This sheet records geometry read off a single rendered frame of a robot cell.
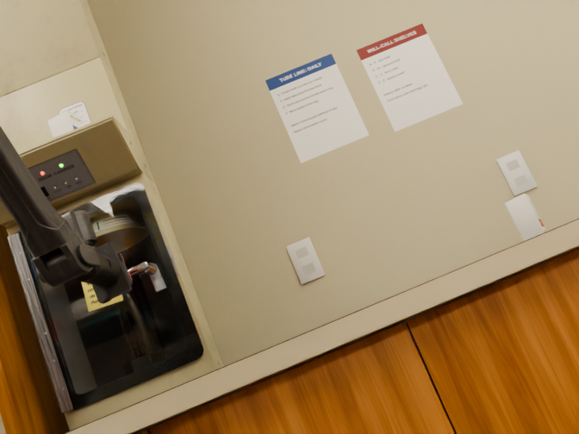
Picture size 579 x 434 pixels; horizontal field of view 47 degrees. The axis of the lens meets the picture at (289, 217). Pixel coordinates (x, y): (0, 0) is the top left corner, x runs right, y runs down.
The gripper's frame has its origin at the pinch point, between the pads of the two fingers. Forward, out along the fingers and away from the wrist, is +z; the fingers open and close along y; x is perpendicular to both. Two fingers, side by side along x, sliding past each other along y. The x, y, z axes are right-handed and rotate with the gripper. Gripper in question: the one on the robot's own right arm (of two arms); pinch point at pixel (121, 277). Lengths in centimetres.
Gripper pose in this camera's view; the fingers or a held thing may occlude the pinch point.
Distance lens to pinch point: 139.2
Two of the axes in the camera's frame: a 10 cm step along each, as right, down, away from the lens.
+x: -9.0, 4.4, -0.1
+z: 0.9, 2.1, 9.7
